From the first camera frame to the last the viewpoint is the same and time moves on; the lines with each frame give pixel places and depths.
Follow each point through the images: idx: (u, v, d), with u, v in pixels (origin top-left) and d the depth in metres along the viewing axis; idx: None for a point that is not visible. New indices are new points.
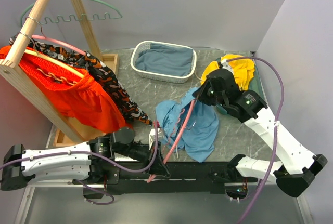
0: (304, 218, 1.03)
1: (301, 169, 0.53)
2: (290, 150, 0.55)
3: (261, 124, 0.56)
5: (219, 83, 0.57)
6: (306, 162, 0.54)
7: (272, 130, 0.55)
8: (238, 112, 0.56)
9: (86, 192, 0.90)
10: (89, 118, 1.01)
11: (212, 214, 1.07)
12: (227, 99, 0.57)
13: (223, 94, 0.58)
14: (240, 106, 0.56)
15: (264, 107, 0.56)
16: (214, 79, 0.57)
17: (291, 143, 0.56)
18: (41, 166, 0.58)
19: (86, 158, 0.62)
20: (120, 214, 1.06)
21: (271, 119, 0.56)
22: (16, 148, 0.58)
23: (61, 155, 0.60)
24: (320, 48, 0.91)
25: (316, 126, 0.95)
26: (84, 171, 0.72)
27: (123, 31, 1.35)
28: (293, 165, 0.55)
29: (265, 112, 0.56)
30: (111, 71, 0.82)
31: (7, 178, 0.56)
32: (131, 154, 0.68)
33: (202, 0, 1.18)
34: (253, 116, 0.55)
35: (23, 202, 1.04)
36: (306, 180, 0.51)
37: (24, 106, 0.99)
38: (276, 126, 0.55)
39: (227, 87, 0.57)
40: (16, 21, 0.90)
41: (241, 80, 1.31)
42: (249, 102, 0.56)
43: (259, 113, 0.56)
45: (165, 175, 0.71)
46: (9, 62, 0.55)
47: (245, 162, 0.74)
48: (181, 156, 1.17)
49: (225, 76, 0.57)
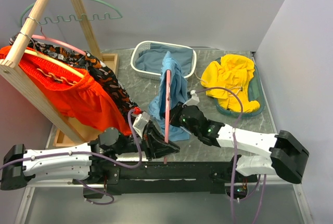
0: (304, 218, 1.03)
1: (268, 149, 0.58)
2: (253, 142, 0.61)
3: (224, 137, 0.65)
5: (192, 120, 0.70)
6: (270, 142, 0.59)
7: (233, 137, 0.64)
8: (208, 141, 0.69)
9: (86, 192, 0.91)
10: (89, 118, 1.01)
11: (212, 214, 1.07)
12: (200, 132, 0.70)
13: (196, 128, 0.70)
14: (209, 137, 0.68)
15: (222, 125, 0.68)
16: (188, 118, 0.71)
17: (252, 136, 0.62)
18: (42, 166, 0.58)
19: (87, 158, 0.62)
20: (120, 214, 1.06)
21: (230, 130, 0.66)
22: (17, 148, 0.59)
23: (62, 155, 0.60)
24: (320, 48, 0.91)
25: (316, 126, 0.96)
26: (84, 172, 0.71)
27: (123, 31, 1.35)
28: (263, 152, 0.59)
29: (224, 128, 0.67)
30: (111, 71, 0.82)
31: (8, 178, 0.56)
32: (130, 149, 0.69)
33: None
34: (216, 136, 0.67)
35: (23, 202, 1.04)
36: (274, 155, 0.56)
37: (24, 106, 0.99)
38: (233, 132, 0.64)
39: (199, 123, 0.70)
40: (16, 21, 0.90)
41: (241, 81, 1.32)
42: (211, 130, 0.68)
43: (220, 131, 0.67)
45: (175, 149, 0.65)
46: (9, 62, 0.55)
47: (244, 161, 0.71)
48: (181, 156, 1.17)
49: (196, 115, 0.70)
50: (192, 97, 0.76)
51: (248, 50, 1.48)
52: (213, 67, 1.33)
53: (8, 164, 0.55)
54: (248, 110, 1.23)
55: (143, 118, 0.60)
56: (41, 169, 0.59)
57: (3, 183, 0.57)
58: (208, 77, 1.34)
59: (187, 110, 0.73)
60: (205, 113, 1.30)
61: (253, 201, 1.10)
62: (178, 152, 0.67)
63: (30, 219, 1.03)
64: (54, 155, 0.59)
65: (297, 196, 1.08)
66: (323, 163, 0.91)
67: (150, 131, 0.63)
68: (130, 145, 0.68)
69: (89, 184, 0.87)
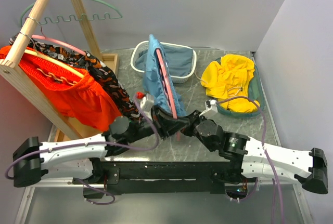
0: (304, 218, 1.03)
1: (308, 170, 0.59)
2: (289, 160, 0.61)
3: (254, 154, 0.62)
5: (212, 137, 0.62)
6: (308, 162, 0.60)
7: (265, 155, 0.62)
8: (231, 156, 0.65)
9: (86, 192, 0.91)
10: (88, 118, 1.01)
11: (212, 214, 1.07)
12: (221, 148, 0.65)
13: (217, 145, 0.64)
14: (233, 153, 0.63)
15: (247, 139, 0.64)
16: (207, 136, 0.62)
17: (286, 154, 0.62)
18: (59, 157, 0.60)
19: (103, 149, 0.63)
20: (121, 214, 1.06)
21: (259, 146, 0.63)
22: (32, 141, 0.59)
23: (78, 146, 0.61)
24: (320, 47, 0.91)
25: (316, 126, 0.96)
26: (88, 169, 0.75)
27: (123, 31, 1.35)
28: (300, 170, 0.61)
29: (251, 144, 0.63)
30: (111, 71, 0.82)
31: (26, 170, 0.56)
32: (143, 135, 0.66)
33: None
34: (244, 153, 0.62)
35: (23, 202, 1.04)
36: (319, 178, 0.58)
37: (24, 106, 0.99)
38: (265, 149, 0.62)
39: (219, 139, 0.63)
40: (16, 21, 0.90)
41: (241, 81, 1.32)
42: (234, 144, 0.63)
43: (247, 147, 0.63)
45: (187, 122, 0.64)
46: (9, 62, 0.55)
47: (251, 164, 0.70)
48: (181, 156, 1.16)
49: (216, 131, 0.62)
50: (211, 108, 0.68)
51: (248, 50, 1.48)
52: (213, 67, 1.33)
53: (26, 157, 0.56)
54: (248, 110, 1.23)
55: (148, 100, 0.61)
56: (58, 160, 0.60)
57: (19, 177, 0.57)
58: (208, 77, 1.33)
59: (202, 127, 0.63)
60: None
61: (253, 201, 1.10)
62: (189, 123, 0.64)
63: (30, 219, 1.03)
64: (70, 146, 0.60)
65: (297, 196, 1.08)
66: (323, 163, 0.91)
67: (157, 111, 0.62)
68: (142, 130, 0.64)
69: (89, 184, 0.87)
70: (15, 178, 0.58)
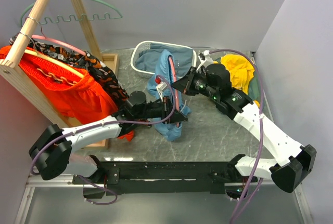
0: (304, 218, 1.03)
1: (287, 158, 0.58)
2: (275, 141, 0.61)
3: (246, 117, 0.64)
5: (215, 79, 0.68)
6: (292, 151, 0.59)
7: (257, 123, 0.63)
8: (225, 108, 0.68)
9: (86, 192, 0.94)
10: (88, 118, 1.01)
11: (212, 214, 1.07)
12: (218, 95, 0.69)
13: (217, 90, 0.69)
14: (229, 104, 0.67)
15: (249, 103, 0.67)
16: (211, 75, 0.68)
17: (277, 134, 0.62)
18: (83, 139, 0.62)
19: (118, 126, 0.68)
20: (121, 213, 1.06)
21: (256, 112, 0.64)
22: (53, 128, 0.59)
23: (96, 127, 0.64)
24: (320, 47, 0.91)
25: (315, 125, 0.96)
26: (94, 164, 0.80)
27: (123, 31, 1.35)
28: (280, 154, 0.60)
29: (251, 107, 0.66)
30: (111, 71, 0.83)
31: (55, 156, 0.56)
32: (148, 115, 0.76)
33: None
34: (238, 110, 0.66)
35: (23, 202, 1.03)
36: (293, 168, 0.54)
37: (24, 106, 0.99)
38: (259, 118, 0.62)
39: (221, 84, 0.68)
40: (15, 20, 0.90)
41: (241, 80, 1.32)
42: (235, 99, 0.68)
43: (245, 108, 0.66)
45: (183, 119, 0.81)
46: (9, 62, 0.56)
47: (244, 161, 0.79)
48: (181, 156, 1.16)
49: (222, 75, 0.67)
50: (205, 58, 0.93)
51: (247, 50, 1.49)
52: None
53: (53, 141, 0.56)
54: None
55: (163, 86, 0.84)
56: (81, 142, 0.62)
57: (49, 163, 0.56)
58: None
59: (214, 67, 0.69)
60: (205, 112, 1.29)
61: (252, 200, 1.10)
62: (187, 119, 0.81)
63: (30, 220, 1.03)
64: (91, 126, 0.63)
65: (297, 196, 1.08)
66: (324, 163, 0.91)
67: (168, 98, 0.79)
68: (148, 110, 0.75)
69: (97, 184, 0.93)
70: (45, 167, 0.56)
